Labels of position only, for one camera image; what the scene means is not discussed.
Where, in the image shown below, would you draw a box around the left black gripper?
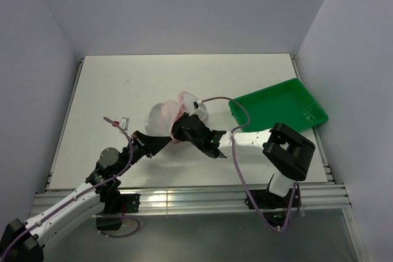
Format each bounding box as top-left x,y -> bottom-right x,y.
115,130 -> 171,176

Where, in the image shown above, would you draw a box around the white mesh laundry bag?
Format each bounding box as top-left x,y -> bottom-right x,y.
144,91 -> 208,144

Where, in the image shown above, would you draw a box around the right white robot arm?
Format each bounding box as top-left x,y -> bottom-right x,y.
172,115 -> 316,207

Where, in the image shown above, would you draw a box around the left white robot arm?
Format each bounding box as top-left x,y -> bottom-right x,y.
1,131 -> 171,261

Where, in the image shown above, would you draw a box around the green plastic tray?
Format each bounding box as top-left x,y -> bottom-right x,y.
228,78 -> 329,132

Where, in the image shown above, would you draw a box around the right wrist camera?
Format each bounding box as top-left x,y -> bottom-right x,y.
192,99 -> 208,120

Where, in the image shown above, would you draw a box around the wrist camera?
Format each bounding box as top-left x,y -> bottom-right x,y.
192,99 -> 208,120
117,117 -> 130,131

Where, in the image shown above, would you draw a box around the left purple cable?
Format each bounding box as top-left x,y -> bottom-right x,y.
0,116 -> 142,262

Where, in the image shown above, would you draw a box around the purple cable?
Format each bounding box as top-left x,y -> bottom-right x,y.
199,96 -> 302,233
0,116 -> 142,262

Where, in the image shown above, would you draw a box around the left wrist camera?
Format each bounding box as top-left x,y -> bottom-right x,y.
117,117 -> 130,131

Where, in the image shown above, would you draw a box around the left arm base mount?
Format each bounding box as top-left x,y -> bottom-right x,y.
96,193 -> 141,239

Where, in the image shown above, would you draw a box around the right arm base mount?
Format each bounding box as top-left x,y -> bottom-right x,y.
250,189 -> 301,228

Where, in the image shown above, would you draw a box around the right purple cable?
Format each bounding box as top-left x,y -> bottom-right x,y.
199,96 -> 302,233

